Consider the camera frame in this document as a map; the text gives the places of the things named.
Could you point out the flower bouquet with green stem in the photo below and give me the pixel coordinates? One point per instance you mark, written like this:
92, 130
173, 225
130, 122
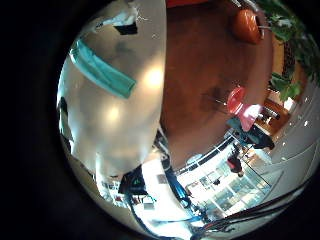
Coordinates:
103, 75

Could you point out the orange round stool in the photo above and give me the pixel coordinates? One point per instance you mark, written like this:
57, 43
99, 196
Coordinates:
246, 26

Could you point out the red chair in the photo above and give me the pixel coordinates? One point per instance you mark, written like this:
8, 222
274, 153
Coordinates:
237, 100

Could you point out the large green leafy plant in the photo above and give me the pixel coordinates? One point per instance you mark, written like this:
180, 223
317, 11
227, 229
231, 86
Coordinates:
283, 31

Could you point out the black control box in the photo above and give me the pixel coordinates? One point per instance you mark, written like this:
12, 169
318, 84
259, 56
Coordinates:
133, 183

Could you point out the small potted green plant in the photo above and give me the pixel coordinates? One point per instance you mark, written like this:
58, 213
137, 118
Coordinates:
286, 88

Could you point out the person in dark red top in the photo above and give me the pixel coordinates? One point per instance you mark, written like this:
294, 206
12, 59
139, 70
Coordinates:
235, 163

